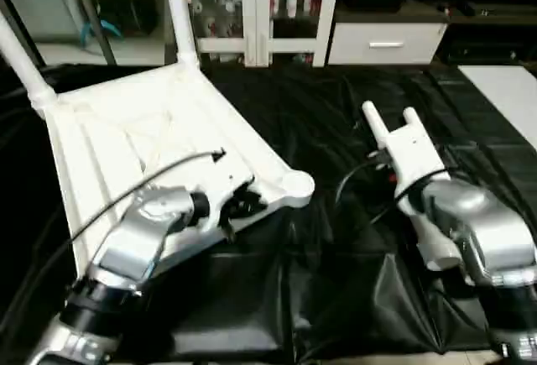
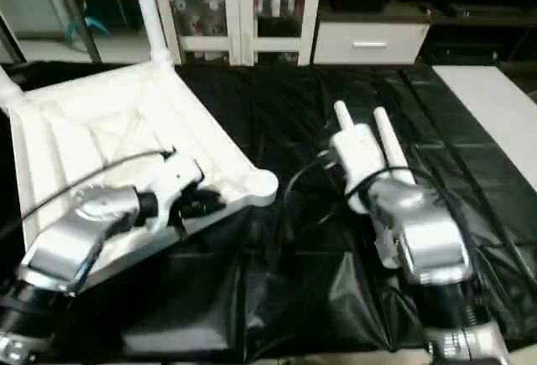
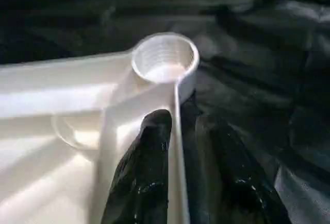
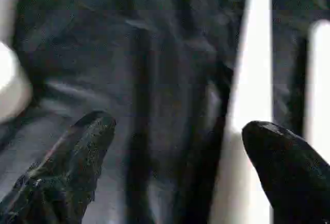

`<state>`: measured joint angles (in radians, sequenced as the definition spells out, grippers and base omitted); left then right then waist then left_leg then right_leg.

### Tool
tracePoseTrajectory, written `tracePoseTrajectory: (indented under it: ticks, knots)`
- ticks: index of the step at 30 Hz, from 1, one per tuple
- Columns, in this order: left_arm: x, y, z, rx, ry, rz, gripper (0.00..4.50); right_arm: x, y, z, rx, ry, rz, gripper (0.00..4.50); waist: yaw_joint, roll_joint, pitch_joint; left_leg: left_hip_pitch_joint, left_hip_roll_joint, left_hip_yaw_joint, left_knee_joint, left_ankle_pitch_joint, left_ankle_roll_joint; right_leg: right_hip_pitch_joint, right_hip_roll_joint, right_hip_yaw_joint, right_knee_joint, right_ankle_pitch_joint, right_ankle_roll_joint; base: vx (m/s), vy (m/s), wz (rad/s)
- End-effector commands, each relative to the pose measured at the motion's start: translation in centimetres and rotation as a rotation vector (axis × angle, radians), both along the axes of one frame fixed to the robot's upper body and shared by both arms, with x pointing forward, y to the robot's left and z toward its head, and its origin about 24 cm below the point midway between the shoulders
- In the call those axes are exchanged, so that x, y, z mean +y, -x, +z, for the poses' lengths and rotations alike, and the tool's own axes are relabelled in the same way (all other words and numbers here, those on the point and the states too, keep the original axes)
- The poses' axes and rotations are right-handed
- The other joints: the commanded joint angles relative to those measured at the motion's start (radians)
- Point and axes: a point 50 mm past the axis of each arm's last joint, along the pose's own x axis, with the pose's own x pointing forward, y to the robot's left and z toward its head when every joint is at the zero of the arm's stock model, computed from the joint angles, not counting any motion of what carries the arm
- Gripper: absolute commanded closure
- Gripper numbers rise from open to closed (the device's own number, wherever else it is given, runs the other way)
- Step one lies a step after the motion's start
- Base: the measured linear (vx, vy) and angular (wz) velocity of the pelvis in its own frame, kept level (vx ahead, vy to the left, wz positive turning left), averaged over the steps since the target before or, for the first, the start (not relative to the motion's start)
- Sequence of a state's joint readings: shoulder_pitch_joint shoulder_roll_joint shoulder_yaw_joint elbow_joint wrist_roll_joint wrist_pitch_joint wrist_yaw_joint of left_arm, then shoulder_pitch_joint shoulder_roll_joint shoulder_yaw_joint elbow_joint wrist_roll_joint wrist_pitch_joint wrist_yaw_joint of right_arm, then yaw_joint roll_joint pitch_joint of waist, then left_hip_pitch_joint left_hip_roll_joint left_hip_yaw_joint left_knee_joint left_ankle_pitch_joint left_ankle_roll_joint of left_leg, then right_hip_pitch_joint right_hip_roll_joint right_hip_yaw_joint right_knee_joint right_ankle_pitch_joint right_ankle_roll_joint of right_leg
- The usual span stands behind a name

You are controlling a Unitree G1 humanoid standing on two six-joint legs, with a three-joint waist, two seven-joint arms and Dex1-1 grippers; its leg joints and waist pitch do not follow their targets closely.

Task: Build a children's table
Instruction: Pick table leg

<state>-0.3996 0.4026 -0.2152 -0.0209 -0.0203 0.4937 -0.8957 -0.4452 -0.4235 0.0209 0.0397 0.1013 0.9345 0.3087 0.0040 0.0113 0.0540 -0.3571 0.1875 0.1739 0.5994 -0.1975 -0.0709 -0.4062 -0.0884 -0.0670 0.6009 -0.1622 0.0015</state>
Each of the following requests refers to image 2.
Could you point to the white plastic table top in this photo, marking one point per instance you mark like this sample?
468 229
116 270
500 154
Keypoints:
84 130

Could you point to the white plastic table leg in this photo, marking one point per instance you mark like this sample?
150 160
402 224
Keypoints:
147 12
8 88
392 147
344 113

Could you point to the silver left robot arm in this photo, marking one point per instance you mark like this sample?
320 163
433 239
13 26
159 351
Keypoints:
63 247

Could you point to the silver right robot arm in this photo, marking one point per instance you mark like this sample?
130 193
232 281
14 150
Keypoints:
432 230

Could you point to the black work mat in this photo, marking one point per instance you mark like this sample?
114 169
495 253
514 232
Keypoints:
293 130

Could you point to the grey pole stand blue brackets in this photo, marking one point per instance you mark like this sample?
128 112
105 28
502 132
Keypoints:
93 46

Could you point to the white glass door cabinet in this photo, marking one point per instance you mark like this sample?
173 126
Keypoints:
245 12

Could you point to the white drawer cabinet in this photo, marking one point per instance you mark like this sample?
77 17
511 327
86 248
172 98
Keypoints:
331 46

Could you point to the black storage unit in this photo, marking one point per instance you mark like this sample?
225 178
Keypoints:
121 8

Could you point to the white flat board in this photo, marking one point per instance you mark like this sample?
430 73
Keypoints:
482 100

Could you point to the black low desk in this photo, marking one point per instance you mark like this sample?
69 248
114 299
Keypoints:
474 33

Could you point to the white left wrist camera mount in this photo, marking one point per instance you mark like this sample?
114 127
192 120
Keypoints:
176 176

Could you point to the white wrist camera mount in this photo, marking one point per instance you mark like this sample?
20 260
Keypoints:
176 176
356 151

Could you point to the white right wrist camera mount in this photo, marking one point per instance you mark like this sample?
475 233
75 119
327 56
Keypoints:
356 151

